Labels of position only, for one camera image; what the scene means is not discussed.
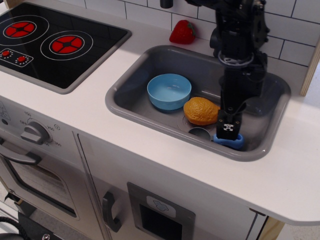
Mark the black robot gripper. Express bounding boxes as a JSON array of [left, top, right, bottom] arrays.
[[216, 57, 268, 141]]

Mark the grey spoon with blue handle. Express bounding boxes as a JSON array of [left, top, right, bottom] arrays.
[[188, 127, 245, 150]]

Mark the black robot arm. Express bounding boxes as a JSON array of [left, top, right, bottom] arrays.
[[188, 0, 270, 140]]

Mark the grey plastic sink basin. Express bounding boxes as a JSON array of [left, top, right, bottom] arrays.
[[105, 45, 291, 162]]

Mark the light blue plastic bowl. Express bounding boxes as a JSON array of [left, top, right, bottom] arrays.
[[146, 73, 192, 111]]

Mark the orange toy chicken drumstick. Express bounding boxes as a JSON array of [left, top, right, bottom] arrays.
[[183, 97, 220, 126]]

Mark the dark grey toy faucet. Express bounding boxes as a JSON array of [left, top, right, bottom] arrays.
[[209, 26, 226, 58]]

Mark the red toy strawberry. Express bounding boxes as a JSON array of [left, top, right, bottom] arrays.
[[169, 20, 196, 45]]

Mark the white cabinet door with dispenser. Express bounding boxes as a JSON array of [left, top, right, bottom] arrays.
[[77, 134, 267, 240]]

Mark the toy oven door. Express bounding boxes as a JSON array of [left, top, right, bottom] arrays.
[[0, 141, 104, 240]]

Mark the black toy stove top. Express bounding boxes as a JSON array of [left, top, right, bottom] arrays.
[[0, 2, 131, 95]]

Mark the grey oven dial knob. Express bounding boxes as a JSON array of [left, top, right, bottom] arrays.
[[20, 121, 50, 145]]

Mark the grey cabinet door handle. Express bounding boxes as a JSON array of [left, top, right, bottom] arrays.
[[102, 191, 122, 233]]

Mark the grey oven door handle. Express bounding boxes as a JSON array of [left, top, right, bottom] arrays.
[[0, 138, 42, 166]]

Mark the black cable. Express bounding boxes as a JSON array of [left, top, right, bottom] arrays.
[[0, 216, 28, 240]]

